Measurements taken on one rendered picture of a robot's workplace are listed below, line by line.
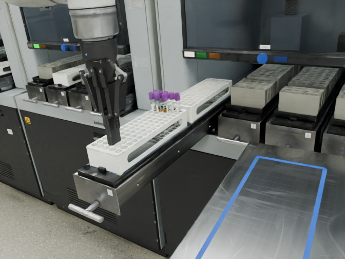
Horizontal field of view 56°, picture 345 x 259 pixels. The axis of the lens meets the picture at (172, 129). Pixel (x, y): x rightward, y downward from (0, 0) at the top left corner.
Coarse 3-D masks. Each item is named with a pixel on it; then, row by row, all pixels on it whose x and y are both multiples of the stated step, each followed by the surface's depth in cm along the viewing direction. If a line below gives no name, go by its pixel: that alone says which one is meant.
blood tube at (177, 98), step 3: (177, 93) 88; (177, 96) 88; (177, 99) 88; (180, 99) 89; (177, 102) 89; (177, 105) 89; (180, 105) 89; (177, 108) 89; (180, 108) 90; (177, 111) 90; (180, 111) 90; (180, 120) 91; (180, 123) 91
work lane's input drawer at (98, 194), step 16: (208, 112) 101; (192, 128) 94; (208, 128) 101; (176, 144) 86; (192, 144) 93; (144, 160) 76; (160, 160) 80; (80, 176) 73; (96, 176) 71; (112, 176) 71; (128, 176) 72; (144, 176) 76; (80, 192) 76; (96, 192) 72; (112, 192) 69; (128, 192) 72; (80, 208) 71; (112, 208) 71
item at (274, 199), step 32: (256, 160) 72; (288, 160) 71; (320, 160) 70; (224, 192) 62; (256, 192) 61; (288, 192) 60; (320, 192) 60; (224, 224) 54; (256, 224) 53; (288, 224) 53; (320, 224) 52; (192, 256) 48; (224, 256) 47; (256, 256) 47; (288, 256) 46; (320, 256) 46
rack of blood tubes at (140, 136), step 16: (160, 112) 91; (176, 112) 90; (128, 128) 83; (144, 128) 81; (160, 128) 81; (176, 128) 90; (96, 144) 76; (128, 144) 75; (144, 144) 86; (160, 144) 82; (96, 160) 74; (112, 160) 70; (128, 160) 78
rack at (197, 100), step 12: (204, 84) 113; (216, 84) 111; (228, 84) 112; (180, 96) 103; (192, 96) 103; (204, 96) 101; (216, 96) 111; (192, 108) 93; (204, 108) 107; (192, 120) 95
